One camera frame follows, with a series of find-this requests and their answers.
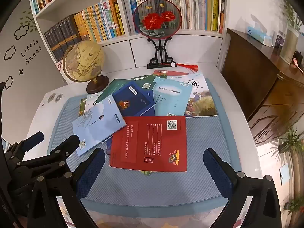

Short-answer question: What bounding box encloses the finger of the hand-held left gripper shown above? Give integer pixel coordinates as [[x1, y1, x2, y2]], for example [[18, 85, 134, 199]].
[[4, 131, 45, 159], [14, 134, 80, 181]]

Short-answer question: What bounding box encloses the antique tan globe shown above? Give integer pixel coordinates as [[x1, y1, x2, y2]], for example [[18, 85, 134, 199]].
[[62, 40, 110, 94]]

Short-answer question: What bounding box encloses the light blue tissue box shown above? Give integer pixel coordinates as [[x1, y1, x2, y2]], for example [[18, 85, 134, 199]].
[[246, 21, 272, 47]]

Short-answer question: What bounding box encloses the dark navy blue book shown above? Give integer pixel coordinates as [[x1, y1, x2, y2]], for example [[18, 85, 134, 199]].
[[112, 81, 157, 118]]

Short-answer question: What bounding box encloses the farmer picture book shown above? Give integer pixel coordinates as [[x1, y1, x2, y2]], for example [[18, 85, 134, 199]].
[[166, 71, 218, 119]]

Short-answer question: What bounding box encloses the white flat panel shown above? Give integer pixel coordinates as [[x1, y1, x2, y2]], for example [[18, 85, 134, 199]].
[[280, 165, 289, 186]]

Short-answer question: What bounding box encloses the red poet picture book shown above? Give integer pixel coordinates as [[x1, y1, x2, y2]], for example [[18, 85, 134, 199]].
[[153, 69, 176, 78]]

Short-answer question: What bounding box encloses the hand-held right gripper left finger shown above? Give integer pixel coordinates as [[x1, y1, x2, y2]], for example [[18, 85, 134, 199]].
[[30, 147, 106, 228]]

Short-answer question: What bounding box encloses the small green floor plant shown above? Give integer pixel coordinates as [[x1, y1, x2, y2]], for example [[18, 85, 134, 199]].
[[284, 195, 304, 216]]

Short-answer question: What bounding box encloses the beige cylinder container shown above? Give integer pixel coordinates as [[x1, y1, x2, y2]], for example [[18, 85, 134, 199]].
[[279, 27, 300, 64]]

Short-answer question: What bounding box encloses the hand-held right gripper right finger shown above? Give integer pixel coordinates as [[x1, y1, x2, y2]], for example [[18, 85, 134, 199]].
[[203, 148, 282, 228]]

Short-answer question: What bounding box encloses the dark teal green book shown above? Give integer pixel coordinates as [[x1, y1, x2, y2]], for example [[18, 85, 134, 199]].
[[95, 78, 152, 105]]

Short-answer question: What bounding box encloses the large royal blue book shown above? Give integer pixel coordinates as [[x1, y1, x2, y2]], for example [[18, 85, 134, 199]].
[[106, 136, 114, 156]]

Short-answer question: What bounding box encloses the dark wooden cabinet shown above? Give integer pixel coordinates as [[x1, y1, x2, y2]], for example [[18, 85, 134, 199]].
[[221, 28, 304, 145]]

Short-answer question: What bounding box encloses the olive green butterfly book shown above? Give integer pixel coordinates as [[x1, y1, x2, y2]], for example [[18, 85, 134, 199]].
[[79, 97, 87, 117]]

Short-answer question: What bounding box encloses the sky blue willow book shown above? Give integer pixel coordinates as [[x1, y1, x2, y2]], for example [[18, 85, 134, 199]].
[[72, 98, 127, 157]]

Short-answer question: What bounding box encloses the light blue book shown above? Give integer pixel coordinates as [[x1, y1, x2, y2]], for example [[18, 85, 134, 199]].
[[152, 76, 193, 117]]

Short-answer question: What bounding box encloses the light blue textured mat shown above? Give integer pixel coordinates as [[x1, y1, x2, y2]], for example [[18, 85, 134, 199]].
[[46, 77, 243, 216]]

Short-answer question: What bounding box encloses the potted plant on cabinet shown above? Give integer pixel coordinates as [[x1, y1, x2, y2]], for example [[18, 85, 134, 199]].
[[281, 0, 297, 29]]

